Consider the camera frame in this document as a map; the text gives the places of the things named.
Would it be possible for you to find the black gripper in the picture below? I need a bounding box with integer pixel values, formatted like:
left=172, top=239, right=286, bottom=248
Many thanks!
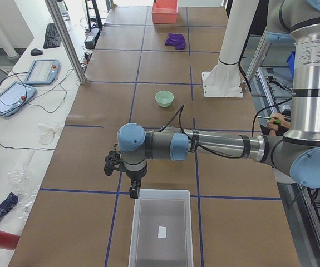
left=126, top=167, right=146, bottom=199

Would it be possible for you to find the mint green bowl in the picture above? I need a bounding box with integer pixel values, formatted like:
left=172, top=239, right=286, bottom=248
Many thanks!
left=155, top=90, right=174, bottom=107

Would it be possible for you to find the purple cloth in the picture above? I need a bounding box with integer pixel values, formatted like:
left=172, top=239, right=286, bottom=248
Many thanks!
left=165, top=33, right=186, bottom=50

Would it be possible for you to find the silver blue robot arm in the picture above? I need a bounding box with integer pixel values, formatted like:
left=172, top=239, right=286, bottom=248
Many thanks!
left=104, top=1, right=320, bottom=199

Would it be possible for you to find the person hand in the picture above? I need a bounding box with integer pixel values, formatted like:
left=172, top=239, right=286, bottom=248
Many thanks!
left=267, top=113, right=291, bottom=132

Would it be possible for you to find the clear plastic bin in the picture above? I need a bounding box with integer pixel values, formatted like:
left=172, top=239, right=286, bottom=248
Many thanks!
left=128, top=189, right=194, bottom=266

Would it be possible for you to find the clear crumpled plastic bag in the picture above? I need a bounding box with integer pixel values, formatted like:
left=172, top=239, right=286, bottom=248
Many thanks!
left=7, top=167, right=40, bottom=220

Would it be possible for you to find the dark blue folded umbrella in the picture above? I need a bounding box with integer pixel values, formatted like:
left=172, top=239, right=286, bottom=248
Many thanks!
left=0, top=192, right=18, bottom=221

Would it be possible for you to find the upper teach pendant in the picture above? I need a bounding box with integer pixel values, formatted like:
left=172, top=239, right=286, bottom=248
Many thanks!
left=24, top=59, right=60, bottom=86

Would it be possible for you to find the teach pendant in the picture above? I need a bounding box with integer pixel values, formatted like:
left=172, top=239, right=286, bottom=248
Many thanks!
left=0, top=82, right=36, bottom=117
left=24, top=59, right=60, bottom=86

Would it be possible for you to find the lower teach pendant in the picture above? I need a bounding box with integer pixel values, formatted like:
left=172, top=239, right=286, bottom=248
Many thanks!
left=0, top=82, right=36, bottom=117

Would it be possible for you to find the black power brick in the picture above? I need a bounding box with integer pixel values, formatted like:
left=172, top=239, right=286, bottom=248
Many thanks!
left=84, top=28, right=101, bottom=50

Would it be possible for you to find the black computer mouse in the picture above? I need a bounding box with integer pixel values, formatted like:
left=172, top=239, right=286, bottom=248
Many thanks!
left=30, top=48, right=43, bottom=56

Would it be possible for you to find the black keyboard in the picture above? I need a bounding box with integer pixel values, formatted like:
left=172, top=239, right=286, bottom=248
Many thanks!
left=43, top=23, right=61, bottom=49

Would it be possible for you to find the pink plastic bin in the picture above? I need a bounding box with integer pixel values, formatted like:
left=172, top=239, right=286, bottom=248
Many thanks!
left=151, top=0, right=178, bottom=24

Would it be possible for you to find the white camera mast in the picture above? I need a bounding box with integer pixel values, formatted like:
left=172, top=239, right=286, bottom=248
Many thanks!
left=202, top=1, right=268, bottom=98

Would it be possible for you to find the green handled screwdriver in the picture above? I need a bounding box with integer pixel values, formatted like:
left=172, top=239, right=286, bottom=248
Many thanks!
left=257, top=116, right=282, bottom=126

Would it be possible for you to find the aluminium frame post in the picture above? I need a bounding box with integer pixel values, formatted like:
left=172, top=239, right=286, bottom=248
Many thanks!
left=45, top=0, right=86, bottom=85

